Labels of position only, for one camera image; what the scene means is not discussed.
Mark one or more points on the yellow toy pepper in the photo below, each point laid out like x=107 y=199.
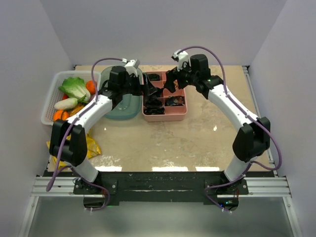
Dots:
x=76 y=109

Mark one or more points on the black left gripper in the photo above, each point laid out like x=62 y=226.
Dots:
x=148 y=89

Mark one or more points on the pink divided organizer tray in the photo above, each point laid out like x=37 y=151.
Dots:
x=175 y=113

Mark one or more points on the toy cabbage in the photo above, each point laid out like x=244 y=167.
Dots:
x=75 y=88

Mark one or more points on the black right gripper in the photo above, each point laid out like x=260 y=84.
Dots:
x=174 y=74

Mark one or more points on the orange toy fruit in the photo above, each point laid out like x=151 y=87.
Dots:
x=91 y=87

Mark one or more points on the white toy radish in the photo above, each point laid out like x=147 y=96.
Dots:
x=66 y=104

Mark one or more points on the black rolled tie top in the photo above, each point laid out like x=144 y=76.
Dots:
x=154 y=77

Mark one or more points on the teal plastic container lid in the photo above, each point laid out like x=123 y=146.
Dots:
x=128 y=108

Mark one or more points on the white plastic basket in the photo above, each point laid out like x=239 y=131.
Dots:
x=55 y=95

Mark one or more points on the yellow chips bag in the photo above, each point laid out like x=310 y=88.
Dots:
x=93 y=149

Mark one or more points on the brown floral necktie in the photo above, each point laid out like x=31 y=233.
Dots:
x=153 y=102

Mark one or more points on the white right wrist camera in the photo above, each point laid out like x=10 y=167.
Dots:
x=182 y=58

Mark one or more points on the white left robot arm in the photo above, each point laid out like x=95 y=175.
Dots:
x=74 y=152

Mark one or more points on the yellow rolled tie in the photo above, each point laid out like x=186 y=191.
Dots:
x=176 y=85

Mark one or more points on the orange toy pumpkin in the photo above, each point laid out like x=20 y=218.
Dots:
x=61 y=114

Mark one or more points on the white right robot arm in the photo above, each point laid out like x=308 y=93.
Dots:
x=251 y=139

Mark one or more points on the black rolled tie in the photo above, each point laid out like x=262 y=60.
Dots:
x=154 y=111
x=154 y=77

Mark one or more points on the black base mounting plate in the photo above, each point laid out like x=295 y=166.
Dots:
x=208 y=187

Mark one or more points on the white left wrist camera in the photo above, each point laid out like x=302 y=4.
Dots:
x=131 y=66

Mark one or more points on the black rolled tie bottom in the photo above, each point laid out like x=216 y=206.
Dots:
x=154 y=111

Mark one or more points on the dark patterned rolled tie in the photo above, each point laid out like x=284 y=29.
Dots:
x=175 y=101

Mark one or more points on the aluminium frame rail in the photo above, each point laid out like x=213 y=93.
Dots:
x=199 y=144

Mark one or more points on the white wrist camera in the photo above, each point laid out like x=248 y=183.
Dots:
x=131 y=66
x=182 y=58

